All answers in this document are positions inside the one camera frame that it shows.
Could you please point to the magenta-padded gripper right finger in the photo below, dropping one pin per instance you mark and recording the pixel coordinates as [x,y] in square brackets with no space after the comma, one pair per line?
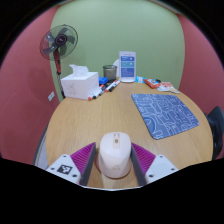
[149,164]

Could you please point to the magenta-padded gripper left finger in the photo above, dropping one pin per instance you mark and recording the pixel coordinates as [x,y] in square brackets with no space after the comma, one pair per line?
[77,162]

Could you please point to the cream white computer mouse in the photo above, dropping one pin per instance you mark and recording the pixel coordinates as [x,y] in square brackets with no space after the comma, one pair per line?
[115,155]

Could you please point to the blue patterned mouse pad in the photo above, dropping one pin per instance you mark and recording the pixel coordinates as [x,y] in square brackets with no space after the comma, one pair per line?
[165,115]

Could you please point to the red-capped whiteboard marker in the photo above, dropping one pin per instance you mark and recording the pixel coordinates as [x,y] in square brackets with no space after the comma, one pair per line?
[110,86]
[94,93]

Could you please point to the white tissue box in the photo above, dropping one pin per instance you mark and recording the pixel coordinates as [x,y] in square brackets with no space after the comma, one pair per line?
[80,86]

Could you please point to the red snack packet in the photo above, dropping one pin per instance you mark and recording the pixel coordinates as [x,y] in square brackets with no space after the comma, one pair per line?
[152,83]

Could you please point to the small black object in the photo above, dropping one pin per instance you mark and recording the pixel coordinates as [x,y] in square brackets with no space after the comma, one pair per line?
[157,80]

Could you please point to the light blue snack packet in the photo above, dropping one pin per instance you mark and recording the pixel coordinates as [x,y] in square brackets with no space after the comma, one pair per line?
[140,79]

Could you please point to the blue whiteboard eraser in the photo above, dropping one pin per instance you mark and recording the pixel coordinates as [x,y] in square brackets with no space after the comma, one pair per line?
[103,80]

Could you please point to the dark mesh pen cup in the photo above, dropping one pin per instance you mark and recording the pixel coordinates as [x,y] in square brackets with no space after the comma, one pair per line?
[110,72]

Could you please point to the white and blue table sign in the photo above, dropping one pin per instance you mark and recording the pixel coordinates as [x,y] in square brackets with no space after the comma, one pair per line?
[127,66]

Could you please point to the black standing fan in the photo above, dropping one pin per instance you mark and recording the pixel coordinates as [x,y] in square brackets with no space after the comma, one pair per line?
[59,41]

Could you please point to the white wall outlet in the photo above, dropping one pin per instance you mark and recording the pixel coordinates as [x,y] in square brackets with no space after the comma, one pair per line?
[51,96]

